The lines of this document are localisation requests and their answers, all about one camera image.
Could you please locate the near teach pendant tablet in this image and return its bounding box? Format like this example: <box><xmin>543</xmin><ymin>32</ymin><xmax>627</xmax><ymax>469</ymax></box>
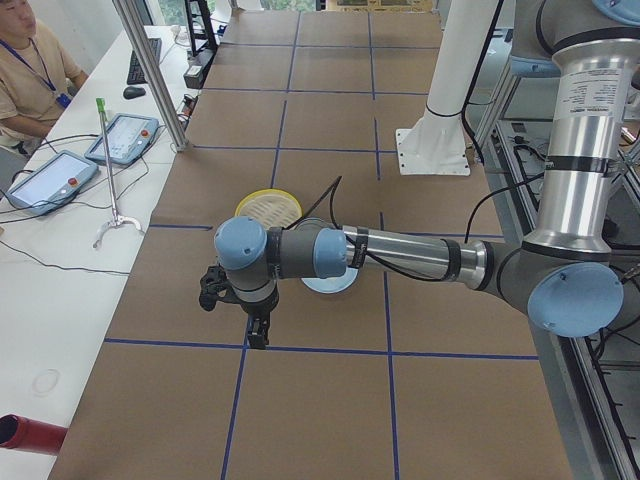
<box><xmin>6</xmin><ymin>150</ymin><xmax>98</xmax><ymax>215</ymax></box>

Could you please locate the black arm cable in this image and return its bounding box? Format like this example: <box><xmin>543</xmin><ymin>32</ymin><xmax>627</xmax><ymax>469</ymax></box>
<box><xmin>304</xmin><ymin>174</ymin><xmax>546</xmax><ymax>281</ymax></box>

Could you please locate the black computer mouse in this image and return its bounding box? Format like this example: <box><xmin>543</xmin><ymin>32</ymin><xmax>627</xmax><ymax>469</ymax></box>
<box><xmin>122</xmin><ymin>85</ymin><xmax>146</xmax><ymax>100</ymax></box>

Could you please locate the grabber stick with green handle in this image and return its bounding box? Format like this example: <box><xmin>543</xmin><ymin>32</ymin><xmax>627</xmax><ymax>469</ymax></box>
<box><xmin>93</xmin><ymin>97</ymin><xmax>144</xmax><ymax>249</ymax></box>

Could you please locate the black keyboard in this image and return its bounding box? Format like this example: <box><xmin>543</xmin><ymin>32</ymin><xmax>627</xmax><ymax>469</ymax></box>
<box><xmin>126</xmin><ymin>37</ymin><xmax>163</xmax><ymax>85</ymax></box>

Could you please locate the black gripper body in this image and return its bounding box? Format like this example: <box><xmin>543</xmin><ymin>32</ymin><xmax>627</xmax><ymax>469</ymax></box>
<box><xmin>245</xmin><ymin>297</ymin><xmax>278</xmax><ymax>330</ymax></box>

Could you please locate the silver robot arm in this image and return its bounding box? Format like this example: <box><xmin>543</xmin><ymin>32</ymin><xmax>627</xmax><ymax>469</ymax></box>
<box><xmin>199</xmin><ymin>1</ymin><xmax>639</xmax><ymax>349</ymax></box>

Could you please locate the white pedestal column with base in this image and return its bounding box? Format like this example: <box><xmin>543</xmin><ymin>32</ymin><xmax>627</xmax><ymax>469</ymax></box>
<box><xmin>396</xmin><ymin>0</ymin><xmax>502</xmax><ymax>176</ymax></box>

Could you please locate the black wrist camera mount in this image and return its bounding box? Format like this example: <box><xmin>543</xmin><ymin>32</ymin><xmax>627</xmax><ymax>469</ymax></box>
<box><xmin>199</xmin><ymin>265</ymin><xmax>233</xmax><ymax>312</ymax></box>

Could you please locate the light blue plate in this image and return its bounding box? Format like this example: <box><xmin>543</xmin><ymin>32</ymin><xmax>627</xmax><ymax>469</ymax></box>
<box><xmin>295</xmin><ymin>217</ymin><xmax>358</xmax><ymax>294</ymax></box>

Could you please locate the aluminium frame post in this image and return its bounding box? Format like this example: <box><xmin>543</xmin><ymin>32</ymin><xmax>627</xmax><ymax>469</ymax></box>
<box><xmin>112</xmin><ymin>0</ymin><xmax>188</xmax><ymax>152</ymax></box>

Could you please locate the red cylinder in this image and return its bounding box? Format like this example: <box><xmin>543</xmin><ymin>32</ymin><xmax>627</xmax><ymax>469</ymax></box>
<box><xmin>1</xmin><ymin>414</ymin><xmax>68</xmax><ymax>456</ymax></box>

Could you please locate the far teach pendant tablet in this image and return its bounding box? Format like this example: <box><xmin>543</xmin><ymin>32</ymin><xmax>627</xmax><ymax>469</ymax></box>
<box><xmin>84</xmin><ymin>113</ymin><xmax>160</xmax><ymax>166</ymax></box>

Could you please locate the teach pendant tablet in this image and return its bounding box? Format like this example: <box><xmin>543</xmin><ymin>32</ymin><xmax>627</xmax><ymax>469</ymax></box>
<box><xmin>84</xmin><ymin>113</ymin><xmax>160</xmax><ymax>166</ymax></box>
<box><xmin>6</xmin><ymin>150</ymin><xmax>98</xmax><ymax>215</ymax></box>

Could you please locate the seated person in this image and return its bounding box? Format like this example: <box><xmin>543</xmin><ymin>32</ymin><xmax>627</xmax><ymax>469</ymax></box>
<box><xmin>1</xmin><ymin>1</ymin><xmax>88</xmax><ymax>158</ymax></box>

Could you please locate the yellow rimmed steamer basket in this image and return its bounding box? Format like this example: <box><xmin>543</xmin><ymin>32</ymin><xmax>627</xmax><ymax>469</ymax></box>
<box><xmin>234</xmin><ymin>188</ymin><xmax>302</xmax><ymax>229</ymax></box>

